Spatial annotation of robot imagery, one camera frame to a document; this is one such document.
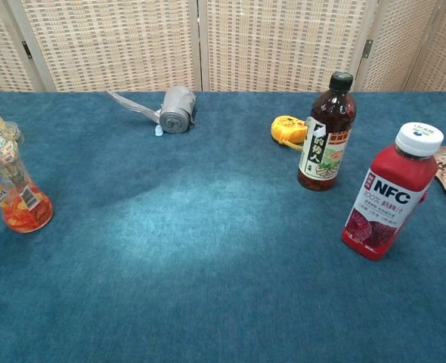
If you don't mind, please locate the yellow tape measure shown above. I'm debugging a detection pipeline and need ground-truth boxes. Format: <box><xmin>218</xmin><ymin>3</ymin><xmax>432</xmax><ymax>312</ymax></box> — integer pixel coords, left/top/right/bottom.
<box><xmin>271</xmin><ymin>115</ymin><xmax>309</xmax><ymax>152</ymax></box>

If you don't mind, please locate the woven folding screen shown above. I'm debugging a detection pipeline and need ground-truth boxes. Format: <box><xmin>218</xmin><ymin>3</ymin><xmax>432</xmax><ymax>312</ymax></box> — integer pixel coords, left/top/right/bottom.
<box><xmin>0</xmin><ymin>0</ymin><xmax>446</xmax><ymax>94</ymax></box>

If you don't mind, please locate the dark tea bottle black cap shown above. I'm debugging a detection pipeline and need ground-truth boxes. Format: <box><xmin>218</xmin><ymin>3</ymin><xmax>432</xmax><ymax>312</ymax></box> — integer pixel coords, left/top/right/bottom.
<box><xmin>297</xmin><ymin>71</ymin><xmax>358</xmax><ymax>192</ymax></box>

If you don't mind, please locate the small clear jar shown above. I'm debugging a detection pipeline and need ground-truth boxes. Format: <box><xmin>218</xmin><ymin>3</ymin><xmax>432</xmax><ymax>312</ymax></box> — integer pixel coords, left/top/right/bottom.
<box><xmin>4</xmin><ymin>119</ymin><xmax>26</xmax><ymax>147</ymax></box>

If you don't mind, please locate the grey duct tape roll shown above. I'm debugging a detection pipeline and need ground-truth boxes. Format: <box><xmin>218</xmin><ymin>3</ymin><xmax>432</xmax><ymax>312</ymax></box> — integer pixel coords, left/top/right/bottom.
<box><xmin>105</xmin><ymin>85</ymin><xmax>197</xmax><ymax>138</ymax></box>

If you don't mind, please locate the orange tea bottle yellow cap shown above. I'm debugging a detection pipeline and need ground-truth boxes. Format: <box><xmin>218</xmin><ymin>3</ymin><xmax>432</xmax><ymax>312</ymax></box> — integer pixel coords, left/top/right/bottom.
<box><xmin>0</xmin><ymin>107</ymin><xmax>54</xmax><ymax>234</ymax></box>

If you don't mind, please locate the blue table cloth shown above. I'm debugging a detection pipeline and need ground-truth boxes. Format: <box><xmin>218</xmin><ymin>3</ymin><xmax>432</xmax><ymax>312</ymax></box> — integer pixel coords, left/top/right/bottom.
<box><xmin>0</xmin><ymin>90</ymin><xmax>446</xmax><ymax>363</ymax></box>

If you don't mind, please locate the red NFC juice bottle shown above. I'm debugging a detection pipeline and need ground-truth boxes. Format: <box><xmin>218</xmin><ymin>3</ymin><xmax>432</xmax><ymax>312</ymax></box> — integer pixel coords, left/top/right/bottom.
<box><xmin>340</xmin><ymin>121</ymin><xmax>445</xmax><ymax>262</ymax></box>

